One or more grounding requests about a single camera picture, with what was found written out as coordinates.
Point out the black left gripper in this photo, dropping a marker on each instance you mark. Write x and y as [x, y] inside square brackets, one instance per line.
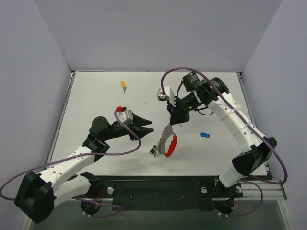
[131, 129]

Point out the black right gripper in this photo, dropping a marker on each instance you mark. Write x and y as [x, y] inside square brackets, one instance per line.
[176, 110]

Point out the metal key organiser red handle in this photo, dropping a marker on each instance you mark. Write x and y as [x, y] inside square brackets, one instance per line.
[167, 142]

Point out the key with blue tag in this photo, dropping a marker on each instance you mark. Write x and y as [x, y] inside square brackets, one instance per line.
[204, 135]

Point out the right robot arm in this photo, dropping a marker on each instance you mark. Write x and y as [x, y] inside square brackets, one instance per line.
[255, 147]

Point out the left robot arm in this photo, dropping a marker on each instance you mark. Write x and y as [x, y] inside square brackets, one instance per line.
[39, 193]

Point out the key with yellow tag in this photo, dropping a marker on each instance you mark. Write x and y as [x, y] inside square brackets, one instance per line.
[124, 87]

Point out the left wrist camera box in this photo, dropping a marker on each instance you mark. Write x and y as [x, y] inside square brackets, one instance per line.
[124, 115]

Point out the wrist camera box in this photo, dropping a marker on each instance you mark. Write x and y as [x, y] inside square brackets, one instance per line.
[167, 95]
[124, 115]

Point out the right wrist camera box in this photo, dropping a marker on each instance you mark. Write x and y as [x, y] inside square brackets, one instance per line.
[167, 95]

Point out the aluminium front rail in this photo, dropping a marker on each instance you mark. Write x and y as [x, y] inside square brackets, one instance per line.
[263, 189]

